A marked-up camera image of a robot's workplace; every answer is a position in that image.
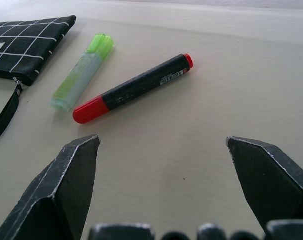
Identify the black marker with red cap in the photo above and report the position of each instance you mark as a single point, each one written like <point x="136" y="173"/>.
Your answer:
<point x="134" y="88"/>

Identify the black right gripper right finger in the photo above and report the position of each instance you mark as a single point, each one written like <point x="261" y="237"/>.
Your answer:
<point x="269" y="180"/>

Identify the green highlighter pen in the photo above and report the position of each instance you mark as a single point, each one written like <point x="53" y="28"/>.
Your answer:
<point x="79" y="75"/>

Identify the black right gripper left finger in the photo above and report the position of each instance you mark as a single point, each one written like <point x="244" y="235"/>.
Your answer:
<point x="54" y="185"/>

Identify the black white-grid pencil case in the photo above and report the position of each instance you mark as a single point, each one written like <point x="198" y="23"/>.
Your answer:
<point x="24" y="50"/>

